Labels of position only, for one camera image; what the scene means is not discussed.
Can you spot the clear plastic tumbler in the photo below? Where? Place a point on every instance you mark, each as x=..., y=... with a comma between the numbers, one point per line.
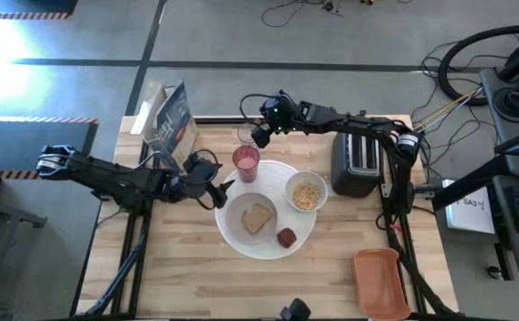
x=243, y=136

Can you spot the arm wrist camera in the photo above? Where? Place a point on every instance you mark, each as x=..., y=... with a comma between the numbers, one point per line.
x=260, y=136
x=199, y=166

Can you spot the black hazard-edged floor mat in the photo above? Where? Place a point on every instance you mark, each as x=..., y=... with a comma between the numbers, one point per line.
x=27, y=147

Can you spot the pink faceted plastic tumbler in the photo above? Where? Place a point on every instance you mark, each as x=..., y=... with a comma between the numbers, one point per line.
x=246, y=162

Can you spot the cream ceramic plate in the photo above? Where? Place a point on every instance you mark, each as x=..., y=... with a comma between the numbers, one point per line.
x=237, y=218

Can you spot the black two-slot toaster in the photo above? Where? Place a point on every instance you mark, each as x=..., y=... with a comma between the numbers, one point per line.
x=344, y=178

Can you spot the orange plastic tray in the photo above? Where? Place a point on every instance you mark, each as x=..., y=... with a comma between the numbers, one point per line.
x=377, y=285

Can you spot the red apple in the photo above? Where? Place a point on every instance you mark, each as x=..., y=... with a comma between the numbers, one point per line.
x=286, y=237

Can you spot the grey side desk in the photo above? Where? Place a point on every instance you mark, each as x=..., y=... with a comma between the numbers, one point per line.
x=491, y=116

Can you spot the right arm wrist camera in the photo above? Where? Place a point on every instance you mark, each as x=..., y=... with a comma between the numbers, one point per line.
x=260, y=136

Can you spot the white paper sheet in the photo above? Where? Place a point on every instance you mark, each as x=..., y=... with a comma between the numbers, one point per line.
x=469, y=218

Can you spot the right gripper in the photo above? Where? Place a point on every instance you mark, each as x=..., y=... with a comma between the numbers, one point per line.
x=279, y=117

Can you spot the seeded brown toast slice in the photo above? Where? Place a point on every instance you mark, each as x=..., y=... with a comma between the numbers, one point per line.
x=256, y=218

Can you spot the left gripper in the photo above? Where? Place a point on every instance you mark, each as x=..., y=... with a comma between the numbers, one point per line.
x=186, y=187

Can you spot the white ceramic bowl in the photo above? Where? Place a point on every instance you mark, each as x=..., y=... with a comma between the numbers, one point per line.
x=306, y=175

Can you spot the golden cereal flakes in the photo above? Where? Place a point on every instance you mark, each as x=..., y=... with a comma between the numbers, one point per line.
x=306, y=196

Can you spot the blue and yellow cereal box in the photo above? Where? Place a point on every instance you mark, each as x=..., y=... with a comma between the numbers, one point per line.
x=175, y=120

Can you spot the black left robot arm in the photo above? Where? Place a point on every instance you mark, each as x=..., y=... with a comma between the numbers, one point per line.
x=117, y=180

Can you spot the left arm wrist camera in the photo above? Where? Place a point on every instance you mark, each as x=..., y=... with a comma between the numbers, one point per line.
x=199, y=166

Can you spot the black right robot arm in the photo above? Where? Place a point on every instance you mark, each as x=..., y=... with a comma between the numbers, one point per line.
x=375, y=127

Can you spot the black table-level camera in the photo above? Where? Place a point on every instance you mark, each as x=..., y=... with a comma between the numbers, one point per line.
x=296, y=310

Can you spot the black desk support bar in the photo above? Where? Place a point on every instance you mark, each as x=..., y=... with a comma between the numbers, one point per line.
x=469, y=183

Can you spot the white woven round placemat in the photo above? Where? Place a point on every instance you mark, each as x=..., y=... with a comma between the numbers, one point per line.
x=302, y=220

